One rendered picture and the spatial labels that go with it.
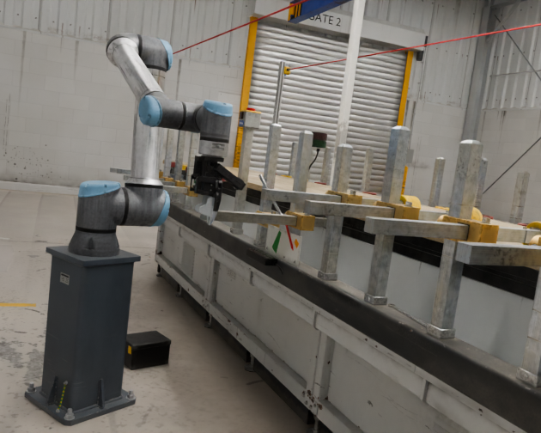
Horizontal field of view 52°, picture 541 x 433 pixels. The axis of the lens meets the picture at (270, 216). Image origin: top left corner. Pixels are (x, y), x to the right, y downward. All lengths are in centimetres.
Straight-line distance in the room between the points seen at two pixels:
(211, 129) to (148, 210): 63
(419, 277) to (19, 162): 824
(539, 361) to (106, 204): 155
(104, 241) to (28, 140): 732
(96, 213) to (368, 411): 119
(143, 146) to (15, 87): 729
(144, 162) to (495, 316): 138
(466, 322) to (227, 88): 859
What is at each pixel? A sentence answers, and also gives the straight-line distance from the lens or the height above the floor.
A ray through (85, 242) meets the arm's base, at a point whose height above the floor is 65.
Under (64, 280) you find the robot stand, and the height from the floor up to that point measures 50.
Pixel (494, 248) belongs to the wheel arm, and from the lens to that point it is 93.
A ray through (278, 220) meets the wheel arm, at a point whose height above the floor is 85.
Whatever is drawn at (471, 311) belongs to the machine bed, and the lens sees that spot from 155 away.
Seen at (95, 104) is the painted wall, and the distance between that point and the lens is 944.
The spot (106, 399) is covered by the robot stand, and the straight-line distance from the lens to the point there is 236.
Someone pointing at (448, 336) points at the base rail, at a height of 71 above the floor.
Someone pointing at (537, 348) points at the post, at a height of 77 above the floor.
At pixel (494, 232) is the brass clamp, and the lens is 124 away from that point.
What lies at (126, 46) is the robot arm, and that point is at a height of 137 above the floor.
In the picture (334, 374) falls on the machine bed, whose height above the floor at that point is 28.
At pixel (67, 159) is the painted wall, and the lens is 943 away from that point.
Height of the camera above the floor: 106
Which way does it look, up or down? 7 degrees down
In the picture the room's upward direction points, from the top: 7 degrees clockwise
